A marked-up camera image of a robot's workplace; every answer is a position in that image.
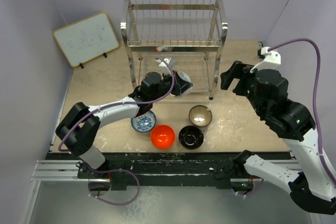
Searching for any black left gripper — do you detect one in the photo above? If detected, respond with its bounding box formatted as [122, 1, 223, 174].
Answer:
[150, 69, 192, 102]

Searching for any white ceramic bowl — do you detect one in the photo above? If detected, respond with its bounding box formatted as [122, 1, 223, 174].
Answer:
[170, 71, 193, 98]

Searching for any blue white patterned bowl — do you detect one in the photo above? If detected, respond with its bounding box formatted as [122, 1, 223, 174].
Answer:
[131, 110, 157, 132]

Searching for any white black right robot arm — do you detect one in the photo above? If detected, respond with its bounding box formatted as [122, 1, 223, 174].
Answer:
[220, 61, 335, 215]

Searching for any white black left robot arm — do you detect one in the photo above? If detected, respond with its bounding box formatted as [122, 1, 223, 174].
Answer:
[56, 71, 193, 178]

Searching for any stainless steel dish rack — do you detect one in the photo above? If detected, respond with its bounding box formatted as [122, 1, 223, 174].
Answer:
[120, 0, 228, 100]

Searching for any orange plastic bowl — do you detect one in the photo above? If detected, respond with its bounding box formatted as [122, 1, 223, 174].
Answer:
[150, 125, 176, 150]

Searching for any brown beige bowl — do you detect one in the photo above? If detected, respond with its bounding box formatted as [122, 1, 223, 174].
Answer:
[188, 105, 213, 127]

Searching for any black glossy bowl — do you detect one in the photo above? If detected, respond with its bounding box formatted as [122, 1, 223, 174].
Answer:
[178, 125, 204, 150]

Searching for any small framed whiteboard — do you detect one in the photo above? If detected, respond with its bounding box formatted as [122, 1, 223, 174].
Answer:
[52, 12, 119, 68]

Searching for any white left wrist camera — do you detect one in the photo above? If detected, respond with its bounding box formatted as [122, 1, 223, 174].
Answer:
[156, 57, 175, 74]

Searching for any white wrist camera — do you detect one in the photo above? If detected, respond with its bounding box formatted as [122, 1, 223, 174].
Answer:
[156, 57, 175, 74]
[256, 47, 281, 71]

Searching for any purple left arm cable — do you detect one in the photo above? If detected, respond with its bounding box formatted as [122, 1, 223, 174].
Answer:
[58, 56, 176, 152]

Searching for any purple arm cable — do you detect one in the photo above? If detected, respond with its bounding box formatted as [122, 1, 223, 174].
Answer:
[249, 37, 336, 183]
[58, 56, 176, 152]

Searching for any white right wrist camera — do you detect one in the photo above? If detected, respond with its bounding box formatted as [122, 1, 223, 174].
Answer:
[256, 47, 281, 71]

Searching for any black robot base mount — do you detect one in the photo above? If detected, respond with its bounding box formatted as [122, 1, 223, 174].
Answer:
[46, 152, 250, 190]

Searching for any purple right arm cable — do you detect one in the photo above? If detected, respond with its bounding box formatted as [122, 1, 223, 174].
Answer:
[249, 37, 336, 183]

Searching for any aluminium extrusion rail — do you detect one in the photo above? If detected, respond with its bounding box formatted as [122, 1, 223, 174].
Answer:
[32, 160, 109, 182]

